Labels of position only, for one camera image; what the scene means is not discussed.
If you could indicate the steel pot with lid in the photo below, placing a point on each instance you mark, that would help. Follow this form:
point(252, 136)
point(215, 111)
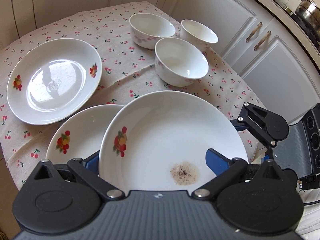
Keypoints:
point(307, 10)

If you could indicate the white cloth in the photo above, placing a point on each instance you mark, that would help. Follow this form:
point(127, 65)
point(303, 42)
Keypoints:
point(310, 217)

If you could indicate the white bowl pink floral print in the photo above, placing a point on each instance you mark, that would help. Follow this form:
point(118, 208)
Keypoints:
point(198, 33)
point(181, 62)
point(152, 27)

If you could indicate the cherry print tablecloth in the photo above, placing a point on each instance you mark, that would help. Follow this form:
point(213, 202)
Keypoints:
point(120, 35)

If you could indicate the white fruit print plate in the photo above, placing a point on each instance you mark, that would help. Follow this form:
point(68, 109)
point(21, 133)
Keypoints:
point(75, 130)
point(55, 80)

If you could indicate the gas stove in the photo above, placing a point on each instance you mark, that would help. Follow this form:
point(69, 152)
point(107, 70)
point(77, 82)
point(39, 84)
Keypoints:
point(308, 31)

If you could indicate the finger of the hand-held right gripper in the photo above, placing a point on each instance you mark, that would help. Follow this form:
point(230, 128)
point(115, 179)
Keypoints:
point(255, 122)

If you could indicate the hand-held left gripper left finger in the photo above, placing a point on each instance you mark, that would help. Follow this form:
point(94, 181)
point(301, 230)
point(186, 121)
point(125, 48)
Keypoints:
point(91, 166)

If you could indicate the cream kitchen cabinet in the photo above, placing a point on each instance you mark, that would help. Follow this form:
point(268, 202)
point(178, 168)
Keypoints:
point(220, 7)

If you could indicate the white plate with brown stain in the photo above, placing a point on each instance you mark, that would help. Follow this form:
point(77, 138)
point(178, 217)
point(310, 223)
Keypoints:
point(162, 135)

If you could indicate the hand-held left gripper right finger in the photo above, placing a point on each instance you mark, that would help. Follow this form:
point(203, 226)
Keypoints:
point(213, 161)

